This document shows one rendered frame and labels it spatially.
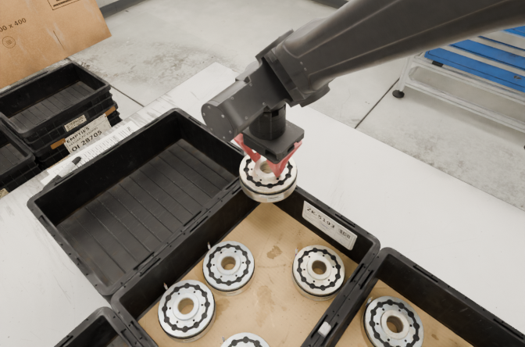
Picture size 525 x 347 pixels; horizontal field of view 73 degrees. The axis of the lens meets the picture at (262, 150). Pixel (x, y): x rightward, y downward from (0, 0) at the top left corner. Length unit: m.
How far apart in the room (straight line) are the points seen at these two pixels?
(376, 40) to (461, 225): 0.91
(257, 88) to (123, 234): 0.53
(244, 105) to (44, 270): 0.76
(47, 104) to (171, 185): 1.09
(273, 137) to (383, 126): 1.85
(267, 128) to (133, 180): 0.51
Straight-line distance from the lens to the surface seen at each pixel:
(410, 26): 0.21
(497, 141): 2.56
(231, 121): 0.42
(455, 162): 2.30
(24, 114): 1.89
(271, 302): 0.74
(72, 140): 1.72
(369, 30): 0.23
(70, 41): 3.22
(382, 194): 1.08
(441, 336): 0.79
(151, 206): 0.88
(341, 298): 0.65
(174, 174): 0.93
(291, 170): 0.62
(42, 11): 3.15
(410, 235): 1.03
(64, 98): 1.89
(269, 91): 0.44
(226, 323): 0.73
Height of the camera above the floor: 1.53
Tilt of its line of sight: 47 degrees down
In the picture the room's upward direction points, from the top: straight up
